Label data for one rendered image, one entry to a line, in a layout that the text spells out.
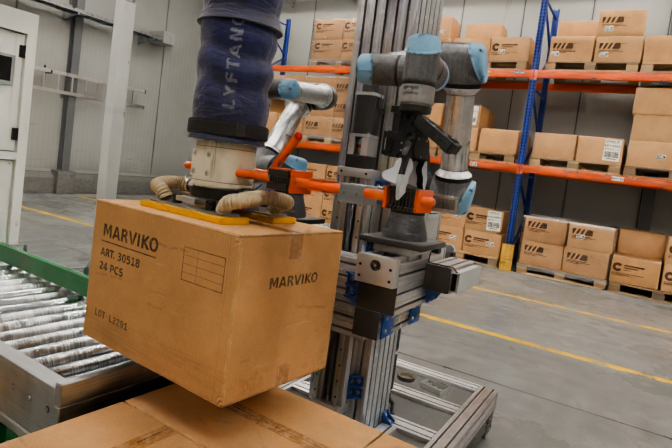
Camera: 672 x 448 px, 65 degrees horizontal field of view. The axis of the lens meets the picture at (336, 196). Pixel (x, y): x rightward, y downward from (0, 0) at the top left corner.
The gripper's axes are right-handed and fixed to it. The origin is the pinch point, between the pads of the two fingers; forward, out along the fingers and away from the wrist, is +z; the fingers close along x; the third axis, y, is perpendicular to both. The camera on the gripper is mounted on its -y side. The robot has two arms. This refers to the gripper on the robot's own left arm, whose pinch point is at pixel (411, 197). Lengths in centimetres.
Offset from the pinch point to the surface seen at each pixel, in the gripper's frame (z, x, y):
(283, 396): 66, -18, 43
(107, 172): 23, -147, 364
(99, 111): -60, -499, 1004
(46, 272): 60, -17, 189
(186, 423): 66, 14, 48
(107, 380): 62, 21, 74
